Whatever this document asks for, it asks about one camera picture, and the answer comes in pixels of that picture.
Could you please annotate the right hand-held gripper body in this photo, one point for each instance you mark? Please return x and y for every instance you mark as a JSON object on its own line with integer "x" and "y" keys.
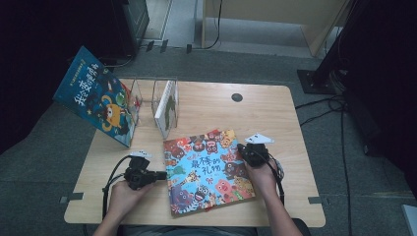
{"x": 257, "y": 154}

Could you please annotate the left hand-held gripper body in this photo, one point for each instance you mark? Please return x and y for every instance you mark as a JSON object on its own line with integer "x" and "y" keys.
{"x": 139, "y": 175}

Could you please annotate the light blue animals picture book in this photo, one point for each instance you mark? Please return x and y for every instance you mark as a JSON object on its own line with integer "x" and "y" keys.
{"x": 203, "y": 177}

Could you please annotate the white caterpillar picture book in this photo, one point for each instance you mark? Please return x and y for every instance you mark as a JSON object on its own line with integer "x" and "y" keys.
{"x": 165, "y": 109}

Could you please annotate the clear acrylic book rack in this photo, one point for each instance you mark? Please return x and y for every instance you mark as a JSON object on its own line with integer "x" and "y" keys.
{"x": 147, "y": 95}

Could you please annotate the dark blue monster picture book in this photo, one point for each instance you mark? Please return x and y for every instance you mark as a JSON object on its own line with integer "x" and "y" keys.
{"x": 95, "y": 95}

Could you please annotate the person's right hand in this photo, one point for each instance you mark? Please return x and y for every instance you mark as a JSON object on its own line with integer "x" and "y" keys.
{"x": 264, "y": 178}

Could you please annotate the person's left hand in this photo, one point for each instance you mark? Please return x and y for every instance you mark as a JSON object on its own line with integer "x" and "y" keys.
{"x": 124, "y": 200}

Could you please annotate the black table grommet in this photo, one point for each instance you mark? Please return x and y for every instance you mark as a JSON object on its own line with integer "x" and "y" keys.
{"x": 237, "y": 97}

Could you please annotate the person's lap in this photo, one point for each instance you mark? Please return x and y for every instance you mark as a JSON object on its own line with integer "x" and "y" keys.
{"x": 190, "y": 231}

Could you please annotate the grey tape strip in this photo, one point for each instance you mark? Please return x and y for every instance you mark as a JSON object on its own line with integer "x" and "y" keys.
{"x": 318, "y": 200}
{"x": 71, "y": 197}

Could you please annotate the black metal stand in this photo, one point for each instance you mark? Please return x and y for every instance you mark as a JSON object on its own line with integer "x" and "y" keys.
{"x": 316, "y": 80}

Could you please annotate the beige wooden furniture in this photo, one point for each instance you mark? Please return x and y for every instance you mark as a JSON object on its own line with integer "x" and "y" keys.
{"x": 262, "y": 10}

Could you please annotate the black cabinet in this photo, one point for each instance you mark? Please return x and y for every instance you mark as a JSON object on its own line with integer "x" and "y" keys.
{"x": 131, "y": 23}

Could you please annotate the dark curtain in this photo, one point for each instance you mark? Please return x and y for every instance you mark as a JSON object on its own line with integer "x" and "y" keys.
{"x": 32, "y": 65}
{"x": 393, "y": 82}

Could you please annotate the white flat object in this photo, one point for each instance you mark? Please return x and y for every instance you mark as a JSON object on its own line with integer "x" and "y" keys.
{"x": 411, "y": 221}

